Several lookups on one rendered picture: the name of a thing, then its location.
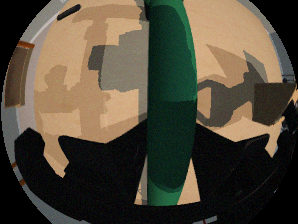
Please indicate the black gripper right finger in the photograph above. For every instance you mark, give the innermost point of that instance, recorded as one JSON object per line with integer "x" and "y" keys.
{"x": 215, "y": 158}

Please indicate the green cylinder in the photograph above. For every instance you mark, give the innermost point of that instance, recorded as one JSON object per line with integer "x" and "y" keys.
{"x": 172, "y": 101}

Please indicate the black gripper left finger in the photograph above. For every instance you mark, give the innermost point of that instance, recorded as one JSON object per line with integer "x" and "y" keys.
{"x": 123, "y": 158}

